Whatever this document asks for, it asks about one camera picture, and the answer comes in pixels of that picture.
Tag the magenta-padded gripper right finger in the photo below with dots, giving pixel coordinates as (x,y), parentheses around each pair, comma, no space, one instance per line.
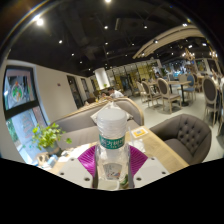
(151,170)

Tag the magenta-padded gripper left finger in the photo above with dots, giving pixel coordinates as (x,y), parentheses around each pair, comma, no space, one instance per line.
(72,170)

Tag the clear plastic water bottle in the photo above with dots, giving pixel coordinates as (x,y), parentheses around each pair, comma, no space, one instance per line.
(112,156)

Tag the yellow white table card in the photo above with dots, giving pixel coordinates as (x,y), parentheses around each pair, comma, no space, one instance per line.
(139,132)

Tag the grey curved sofa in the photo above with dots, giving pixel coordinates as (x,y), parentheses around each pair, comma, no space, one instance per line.
(78,130)

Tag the green potted plant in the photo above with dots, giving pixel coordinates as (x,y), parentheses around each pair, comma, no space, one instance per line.
(48,136)

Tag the grey tufted armchair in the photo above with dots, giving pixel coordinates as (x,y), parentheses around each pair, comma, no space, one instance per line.
(186,136)

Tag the window with tree decal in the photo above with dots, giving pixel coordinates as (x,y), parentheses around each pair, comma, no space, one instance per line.
(23,128)

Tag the person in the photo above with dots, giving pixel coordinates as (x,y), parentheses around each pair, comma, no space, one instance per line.
(116,93)
(103,96)

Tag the group of dining chairs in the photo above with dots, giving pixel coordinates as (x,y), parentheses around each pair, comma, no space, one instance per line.
(166,91)

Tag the white round pillar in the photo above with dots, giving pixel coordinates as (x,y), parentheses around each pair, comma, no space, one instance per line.
(102,78)

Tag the curved beige ceiling canopy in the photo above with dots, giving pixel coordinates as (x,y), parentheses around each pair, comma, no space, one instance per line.
(166,39)

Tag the group of ceiling spotlights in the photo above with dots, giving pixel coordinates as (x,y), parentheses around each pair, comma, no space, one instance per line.
(83,30)

